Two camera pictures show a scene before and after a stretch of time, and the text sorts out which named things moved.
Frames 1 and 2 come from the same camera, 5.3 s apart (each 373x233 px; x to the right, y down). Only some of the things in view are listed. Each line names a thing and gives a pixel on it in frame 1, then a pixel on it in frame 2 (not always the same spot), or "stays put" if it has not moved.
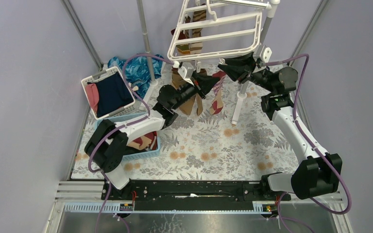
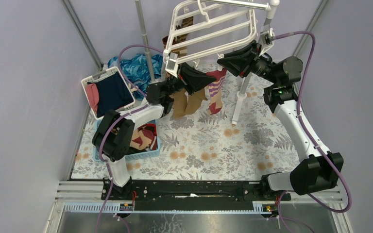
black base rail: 193,195 stays put
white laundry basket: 84,83 stays put
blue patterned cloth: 137,73 stays put
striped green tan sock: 180,34 → 180,51
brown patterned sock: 197,48 → 178,39
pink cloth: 93,95 stays put
